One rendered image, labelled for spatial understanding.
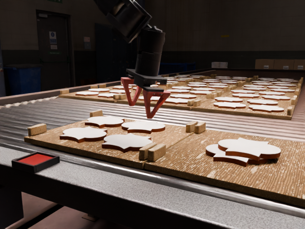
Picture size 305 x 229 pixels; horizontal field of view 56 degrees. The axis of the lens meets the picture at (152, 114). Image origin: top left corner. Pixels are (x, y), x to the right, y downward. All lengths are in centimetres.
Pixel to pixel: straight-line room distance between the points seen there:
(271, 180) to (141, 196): 25
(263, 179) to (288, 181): 5
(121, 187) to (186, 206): 14
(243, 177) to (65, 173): 38
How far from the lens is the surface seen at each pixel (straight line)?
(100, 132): 85
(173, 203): 53
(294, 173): 66
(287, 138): 99
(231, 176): 61
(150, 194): 56
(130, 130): 88
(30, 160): 74
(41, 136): 90
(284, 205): 57
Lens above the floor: 117
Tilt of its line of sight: 12 degrees down
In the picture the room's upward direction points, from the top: straight up
